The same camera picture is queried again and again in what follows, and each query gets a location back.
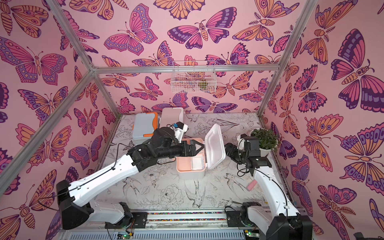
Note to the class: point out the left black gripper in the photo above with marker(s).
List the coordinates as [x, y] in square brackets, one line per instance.
[191, 148]

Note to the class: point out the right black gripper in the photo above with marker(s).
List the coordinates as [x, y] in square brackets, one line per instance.
[233, 153]

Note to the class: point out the white pink medicine chest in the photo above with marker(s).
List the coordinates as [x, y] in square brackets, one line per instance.
[211, 153]

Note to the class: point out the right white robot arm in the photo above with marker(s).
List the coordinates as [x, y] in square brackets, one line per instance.
[280, 220]

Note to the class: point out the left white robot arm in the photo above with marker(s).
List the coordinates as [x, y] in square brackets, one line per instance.
[75, 199]

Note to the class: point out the beige pink first aid box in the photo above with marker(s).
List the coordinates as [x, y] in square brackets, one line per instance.
[171, 116]

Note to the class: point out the blue orange first aid box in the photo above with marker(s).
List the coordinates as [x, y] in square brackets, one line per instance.
[144, 126]

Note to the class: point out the potted green plant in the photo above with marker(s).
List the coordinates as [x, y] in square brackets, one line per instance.
[268, 140]

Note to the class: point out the green toy in basket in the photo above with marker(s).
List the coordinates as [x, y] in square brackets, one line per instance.
[203, 84]

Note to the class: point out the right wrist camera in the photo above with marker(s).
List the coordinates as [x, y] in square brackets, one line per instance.
[241, 141]

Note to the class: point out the white wire wall basket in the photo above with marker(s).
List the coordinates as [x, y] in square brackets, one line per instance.
[186, 74]

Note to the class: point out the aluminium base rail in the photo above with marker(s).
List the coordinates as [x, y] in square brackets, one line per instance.
[208, 224]

